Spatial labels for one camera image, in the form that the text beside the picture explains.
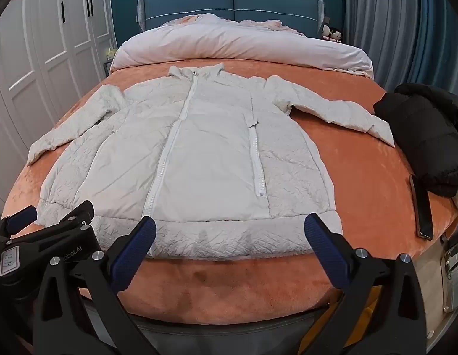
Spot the grey blue curtain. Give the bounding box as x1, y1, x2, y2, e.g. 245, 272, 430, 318
342, 0, 458, 99

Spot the grey device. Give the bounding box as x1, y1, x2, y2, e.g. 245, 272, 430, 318
439, 237, 458, 314

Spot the white duvet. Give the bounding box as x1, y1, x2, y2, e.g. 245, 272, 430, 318
111, 13, 375, 79

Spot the blue upholstered headboard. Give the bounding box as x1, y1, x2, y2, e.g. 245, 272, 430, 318
136, 0, 326, 38

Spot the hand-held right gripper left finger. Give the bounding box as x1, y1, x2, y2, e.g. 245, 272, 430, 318
33, 216, 157, 355

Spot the black padded jacket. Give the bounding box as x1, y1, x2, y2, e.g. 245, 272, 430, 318
373, 83, 458, 198

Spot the white wardrobe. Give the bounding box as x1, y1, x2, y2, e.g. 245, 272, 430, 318
0, 0, 116, 211

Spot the black smartphone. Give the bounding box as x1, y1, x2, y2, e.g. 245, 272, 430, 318
409, 174, 435, 240

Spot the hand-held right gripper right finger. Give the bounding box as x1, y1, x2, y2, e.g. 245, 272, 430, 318
304, 212, 427, 355

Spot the white padded long coat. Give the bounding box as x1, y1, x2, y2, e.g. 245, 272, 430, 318
26, 63, 396, 261

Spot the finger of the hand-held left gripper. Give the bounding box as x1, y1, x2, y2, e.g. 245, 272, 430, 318
38, 200, 96, 234
0, 205, 38, 240

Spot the black and white plush toy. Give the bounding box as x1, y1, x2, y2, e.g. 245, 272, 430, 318
322, 24, 343, 42

